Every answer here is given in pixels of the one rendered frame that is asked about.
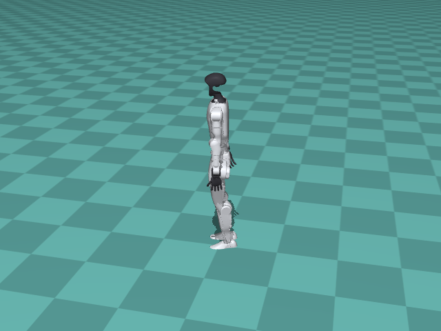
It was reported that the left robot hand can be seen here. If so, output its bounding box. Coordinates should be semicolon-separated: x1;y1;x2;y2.
207;168;223;191

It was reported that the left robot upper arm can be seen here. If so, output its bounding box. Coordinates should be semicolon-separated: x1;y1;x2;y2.
209;107;223;147

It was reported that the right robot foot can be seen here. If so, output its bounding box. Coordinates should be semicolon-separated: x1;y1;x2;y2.
210;231;237;240

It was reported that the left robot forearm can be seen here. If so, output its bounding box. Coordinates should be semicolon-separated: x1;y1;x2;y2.
210;141;221;174

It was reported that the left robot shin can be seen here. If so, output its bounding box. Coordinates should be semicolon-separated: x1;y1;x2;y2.
216;205;232;244

